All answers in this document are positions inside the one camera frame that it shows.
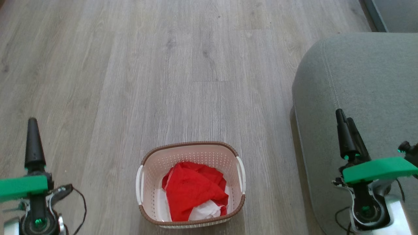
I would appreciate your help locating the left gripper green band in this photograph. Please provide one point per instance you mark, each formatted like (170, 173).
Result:
(23, 187)

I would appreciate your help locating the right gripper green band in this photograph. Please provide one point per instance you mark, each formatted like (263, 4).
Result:
(378, 169)

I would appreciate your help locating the red and white garment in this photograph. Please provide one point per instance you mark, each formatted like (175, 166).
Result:
(205, 210)

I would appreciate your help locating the red cloth garment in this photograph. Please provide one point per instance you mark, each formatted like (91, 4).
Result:
(192, 189)

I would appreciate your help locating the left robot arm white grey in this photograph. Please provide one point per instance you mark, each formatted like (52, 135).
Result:
(24, 226)

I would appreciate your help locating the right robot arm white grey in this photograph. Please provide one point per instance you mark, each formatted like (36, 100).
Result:
(400, 215)

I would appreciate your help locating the grey fabric sofa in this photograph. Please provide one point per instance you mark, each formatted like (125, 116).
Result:
(365, 85)

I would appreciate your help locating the beige laundry basket brown rim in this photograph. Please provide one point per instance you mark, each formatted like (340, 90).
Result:
(196, 153)

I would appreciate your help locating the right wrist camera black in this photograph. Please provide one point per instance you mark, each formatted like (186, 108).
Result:
(407, 149)

